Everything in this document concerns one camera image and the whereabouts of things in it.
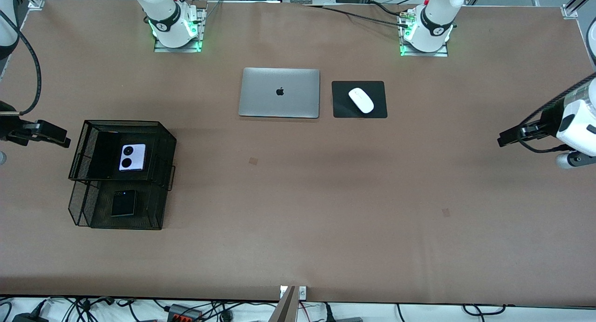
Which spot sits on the white computer mouse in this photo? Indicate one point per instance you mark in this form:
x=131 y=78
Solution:
x=361 y=100

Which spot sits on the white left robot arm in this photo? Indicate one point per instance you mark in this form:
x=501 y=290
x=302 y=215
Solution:
x=440 y=15

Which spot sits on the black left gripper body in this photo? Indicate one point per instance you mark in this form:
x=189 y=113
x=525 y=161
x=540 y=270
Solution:
x=544 y=127

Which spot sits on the black power strip red switches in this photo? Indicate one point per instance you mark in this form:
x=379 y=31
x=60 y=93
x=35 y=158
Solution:
x=184 y=312

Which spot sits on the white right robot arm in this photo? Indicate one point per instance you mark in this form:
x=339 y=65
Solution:
x=165 y=15

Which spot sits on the black power adapter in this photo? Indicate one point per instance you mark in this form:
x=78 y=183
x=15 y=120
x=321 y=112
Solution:
x=28 y=318

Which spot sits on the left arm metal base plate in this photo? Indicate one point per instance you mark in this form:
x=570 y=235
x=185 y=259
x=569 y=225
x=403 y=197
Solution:
x=423 y=54

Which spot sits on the black mesh two-tier tray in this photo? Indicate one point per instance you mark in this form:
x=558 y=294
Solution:
x=149 y=205

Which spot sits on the lavender flip phone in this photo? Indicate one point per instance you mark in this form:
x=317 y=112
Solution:
x=135 y=161

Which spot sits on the small black flip phone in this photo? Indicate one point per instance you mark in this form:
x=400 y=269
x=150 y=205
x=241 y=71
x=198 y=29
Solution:
x=123 y=203

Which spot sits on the long black smartphone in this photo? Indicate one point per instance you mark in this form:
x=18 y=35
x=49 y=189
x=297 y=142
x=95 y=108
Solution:
x=104 y=157

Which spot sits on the grey metal camera post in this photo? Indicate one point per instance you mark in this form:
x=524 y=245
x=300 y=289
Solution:
x=284 y=308

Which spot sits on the silver closed laptop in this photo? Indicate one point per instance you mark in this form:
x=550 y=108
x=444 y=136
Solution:
x=270 y=94

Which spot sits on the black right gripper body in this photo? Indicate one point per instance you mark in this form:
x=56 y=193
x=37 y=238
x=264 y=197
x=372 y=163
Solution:
x=8 y=128

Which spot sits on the aluminium corner frame profile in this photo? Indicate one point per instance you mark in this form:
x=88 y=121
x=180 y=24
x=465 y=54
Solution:
x=570 y=10
x=36 y=3

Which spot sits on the small silver bracket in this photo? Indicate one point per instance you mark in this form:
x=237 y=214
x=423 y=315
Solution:
x=302 y=292
x=283 y=292

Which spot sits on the black mouse pad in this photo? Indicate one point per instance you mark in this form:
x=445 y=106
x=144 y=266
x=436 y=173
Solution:
x=342 y=91

